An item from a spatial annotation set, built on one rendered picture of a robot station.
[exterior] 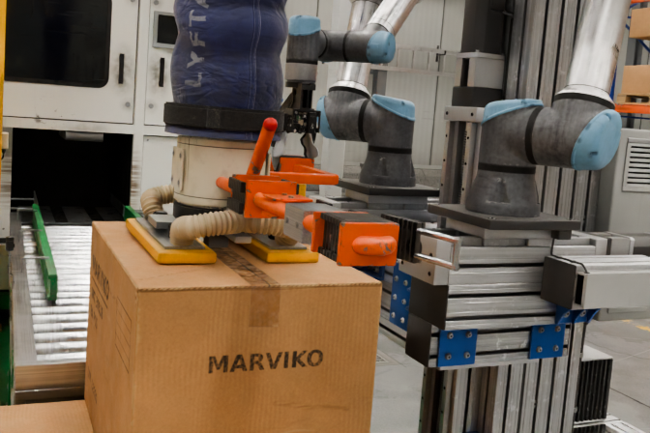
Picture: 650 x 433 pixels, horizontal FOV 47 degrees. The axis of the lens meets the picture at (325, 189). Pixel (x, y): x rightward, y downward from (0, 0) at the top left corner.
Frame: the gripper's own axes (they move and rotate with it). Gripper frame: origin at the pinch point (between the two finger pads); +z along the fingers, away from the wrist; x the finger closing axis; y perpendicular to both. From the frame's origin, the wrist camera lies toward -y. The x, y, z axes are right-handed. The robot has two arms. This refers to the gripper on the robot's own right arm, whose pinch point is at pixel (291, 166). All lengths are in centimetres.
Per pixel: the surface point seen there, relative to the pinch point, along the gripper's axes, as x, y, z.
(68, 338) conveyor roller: -45, -45, 54
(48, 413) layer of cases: -54, 7, 53
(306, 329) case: -20, 61, 21
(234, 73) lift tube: -28, 40, -19
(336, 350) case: -15, 61, 25
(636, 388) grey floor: 223, -88, 109
